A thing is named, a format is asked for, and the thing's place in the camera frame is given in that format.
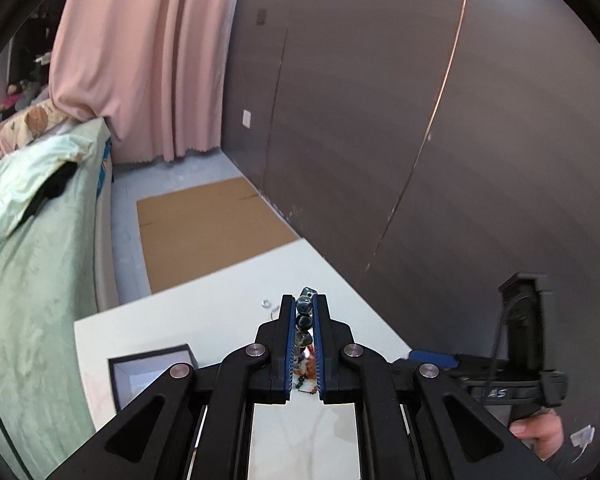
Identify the bed with green sheet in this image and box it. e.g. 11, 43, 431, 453
0, 117, 121, 480

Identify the black jewelry box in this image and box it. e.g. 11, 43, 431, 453
107, 343, 197, 413

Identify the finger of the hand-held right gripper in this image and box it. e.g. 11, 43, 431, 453
407, 350, 458, 370

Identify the heap of stuffed toys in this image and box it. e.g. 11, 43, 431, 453
0, 80, 46, 126

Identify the white side table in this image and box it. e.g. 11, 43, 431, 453
73, 238, 413, 480

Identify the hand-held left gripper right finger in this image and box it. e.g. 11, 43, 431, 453
314, 294, 561, 480

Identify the bear print pillow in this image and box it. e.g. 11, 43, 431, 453
0, 102, 76, 151

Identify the flattened cardboard sheet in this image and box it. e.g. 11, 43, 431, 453
136, 176, 301, 295

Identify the person's right hand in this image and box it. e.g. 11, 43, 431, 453
509, 407, 566, 461

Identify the black cloth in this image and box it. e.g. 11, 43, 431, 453
22, 162, 78, 221

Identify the dark beaded bracelet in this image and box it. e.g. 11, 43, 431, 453
292, 286, 321, 396

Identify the light green quilt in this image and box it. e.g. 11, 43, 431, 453
0, 132, 96, 261

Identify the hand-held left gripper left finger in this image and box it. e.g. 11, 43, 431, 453
45, 294, 293, 480

